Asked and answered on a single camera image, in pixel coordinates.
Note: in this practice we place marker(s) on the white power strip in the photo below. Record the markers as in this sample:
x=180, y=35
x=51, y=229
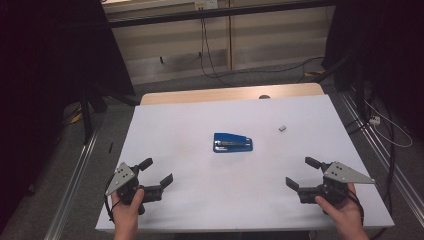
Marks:
x=374, y=120

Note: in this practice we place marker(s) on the wooden table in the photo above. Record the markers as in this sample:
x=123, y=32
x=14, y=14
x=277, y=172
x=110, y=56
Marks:
x=206, y=95

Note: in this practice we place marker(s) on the aluminium floor rail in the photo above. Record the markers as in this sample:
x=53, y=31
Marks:
x=383, y=160
x=71, y=186

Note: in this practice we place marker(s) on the dark round table grommet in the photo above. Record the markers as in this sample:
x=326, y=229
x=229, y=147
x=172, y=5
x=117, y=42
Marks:
x=264, y=97

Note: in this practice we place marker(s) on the person's right hand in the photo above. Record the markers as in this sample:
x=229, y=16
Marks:
x=345, y=210

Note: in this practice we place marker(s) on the black curtain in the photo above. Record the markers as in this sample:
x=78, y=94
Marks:
x=383, y=50
x=40, y=66

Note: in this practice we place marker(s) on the black stand leg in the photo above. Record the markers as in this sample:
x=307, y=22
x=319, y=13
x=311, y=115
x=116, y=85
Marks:
x=87, y=116

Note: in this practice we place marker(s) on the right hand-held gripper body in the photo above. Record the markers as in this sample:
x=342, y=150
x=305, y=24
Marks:
x=336, y=186

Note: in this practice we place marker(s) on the person's left hand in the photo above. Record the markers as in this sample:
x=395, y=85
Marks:
x=126, y=208

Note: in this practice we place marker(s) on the small black floor piece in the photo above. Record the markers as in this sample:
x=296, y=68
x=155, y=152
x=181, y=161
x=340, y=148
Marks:
x=110, y=147

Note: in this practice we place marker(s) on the white table cover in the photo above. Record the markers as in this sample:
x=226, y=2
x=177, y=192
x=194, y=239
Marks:
x=233, y=193

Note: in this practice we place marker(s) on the black horizontal bar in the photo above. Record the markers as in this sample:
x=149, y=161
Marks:
x=213, y=14

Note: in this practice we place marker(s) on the white wall socket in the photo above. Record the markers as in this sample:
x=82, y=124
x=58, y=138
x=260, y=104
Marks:
x=206, y=4

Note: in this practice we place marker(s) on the blue stapler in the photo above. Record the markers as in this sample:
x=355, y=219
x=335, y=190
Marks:
x=232, y=143

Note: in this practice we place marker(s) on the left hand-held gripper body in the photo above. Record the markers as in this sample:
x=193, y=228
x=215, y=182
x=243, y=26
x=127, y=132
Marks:
x=125, y=182

